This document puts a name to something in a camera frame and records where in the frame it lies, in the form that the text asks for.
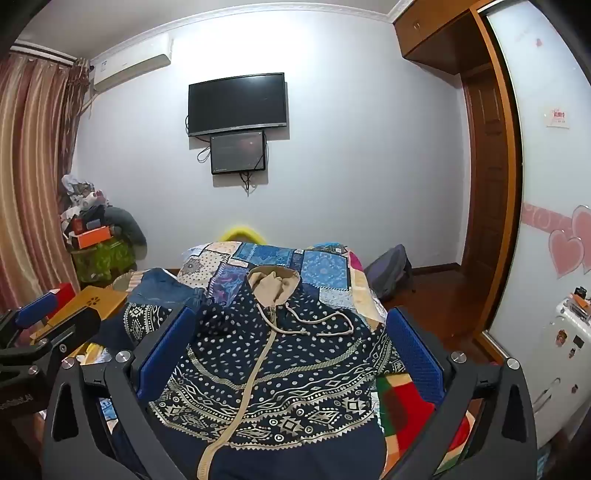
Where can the black wall television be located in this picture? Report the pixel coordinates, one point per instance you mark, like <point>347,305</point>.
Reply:
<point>238,104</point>

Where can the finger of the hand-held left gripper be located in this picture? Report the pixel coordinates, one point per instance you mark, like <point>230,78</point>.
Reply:
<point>37,308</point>
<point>74,325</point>

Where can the white sliding wardrobe door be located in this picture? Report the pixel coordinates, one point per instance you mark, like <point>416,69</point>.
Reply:
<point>545,184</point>

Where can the blue patchwork quilt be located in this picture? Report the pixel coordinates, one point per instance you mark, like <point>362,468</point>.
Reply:
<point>277,256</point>

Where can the white paper note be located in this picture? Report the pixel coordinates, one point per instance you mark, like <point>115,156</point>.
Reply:
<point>557,118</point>

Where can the green patterned cloth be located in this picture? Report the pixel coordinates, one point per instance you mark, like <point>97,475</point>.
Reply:
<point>104,261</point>

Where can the orange box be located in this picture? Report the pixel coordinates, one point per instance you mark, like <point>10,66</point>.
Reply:
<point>92,237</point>

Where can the colourful fleece blanket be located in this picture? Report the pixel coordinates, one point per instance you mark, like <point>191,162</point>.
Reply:
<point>392,401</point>

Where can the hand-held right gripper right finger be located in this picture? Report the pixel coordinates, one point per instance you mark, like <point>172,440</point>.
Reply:
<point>415,360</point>

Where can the yellow plastic item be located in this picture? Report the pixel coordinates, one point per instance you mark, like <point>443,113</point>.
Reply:
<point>242,232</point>

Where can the white refrigerator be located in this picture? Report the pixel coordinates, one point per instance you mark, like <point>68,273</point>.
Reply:
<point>558,364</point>

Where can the red box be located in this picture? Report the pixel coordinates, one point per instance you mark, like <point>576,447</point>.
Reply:
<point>64,291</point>

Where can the navy patterned hoodie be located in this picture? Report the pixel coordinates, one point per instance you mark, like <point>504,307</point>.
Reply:
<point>277,369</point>

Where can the blue jeans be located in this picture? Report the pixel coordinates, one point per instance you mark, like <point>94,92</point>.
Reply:
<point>161,288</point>

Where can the wooden door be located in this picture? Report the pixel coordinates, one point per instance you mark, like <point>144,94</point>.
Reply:
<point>482,175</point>

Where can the white air conditioner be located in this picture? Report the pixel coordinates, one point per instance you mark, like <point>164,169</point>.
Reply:
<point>131,69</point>

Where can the small black monitor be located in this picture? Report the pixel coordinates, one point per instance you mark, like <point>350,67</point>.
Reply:
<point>238,152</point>

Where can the grey backpack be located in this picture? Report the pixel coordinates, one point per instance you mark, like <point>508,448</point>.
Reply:
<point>388,274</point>

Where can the striped red curtain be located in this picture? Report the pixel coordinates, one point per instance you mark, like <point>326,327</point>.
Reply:
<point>32,184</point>

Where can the pile of clutter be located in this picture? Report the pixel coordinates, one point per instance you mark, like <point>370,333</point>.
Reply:
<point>81,198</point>

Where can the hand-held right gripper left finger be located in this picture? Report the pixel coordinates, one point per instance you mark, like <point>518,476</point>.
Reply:
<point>162,360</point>

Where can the wooden overhead cabinet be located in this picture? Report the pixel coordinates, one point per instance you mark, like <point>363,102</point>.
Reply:
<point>429,32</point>

